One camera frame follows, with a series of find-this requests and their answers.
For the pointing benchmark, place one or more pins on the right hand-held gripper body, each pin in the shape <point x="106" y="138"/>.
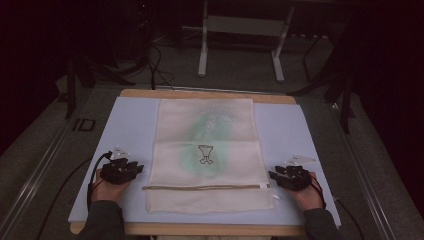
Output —
<point x="296" y="178"/>

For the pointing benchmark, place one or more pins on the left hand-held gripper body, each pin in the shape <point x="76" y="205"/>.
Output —
<point x="116" y="171"/>

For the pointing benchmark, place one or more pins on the green cloth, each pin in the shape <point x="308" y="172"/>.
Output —
<point x="213" y="130"/>

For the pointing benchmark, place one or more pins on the white metal stand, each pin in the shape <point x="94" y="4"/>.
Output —
<point x="240" y="24"/>

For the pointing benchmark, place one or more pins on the black tripod stand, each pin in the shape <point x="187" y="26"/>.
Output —
<point x="346" y="100"/>
<point x="70" y="93"/>

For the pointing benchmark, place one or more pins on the metal floor rail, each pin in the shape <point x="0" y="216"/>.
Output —
<point x="30" y="186"/>
<point x="366" y="180"/>

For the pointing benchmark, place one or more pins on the light blue mat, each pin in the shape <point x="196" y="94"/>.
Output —
<point x="293" y="133"/>

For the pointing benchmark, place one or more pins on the white mesh laundry bag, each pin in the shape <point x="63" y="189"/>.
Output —
<point x="186" y="160"/>

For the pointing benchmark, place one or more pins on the person's right hand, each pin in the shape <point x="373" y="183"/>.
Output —
<point x="308" y="198"/>

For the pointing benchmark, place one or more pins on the person's left hand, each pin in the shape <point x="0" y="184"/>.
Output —
<point x="108" y="191"/>

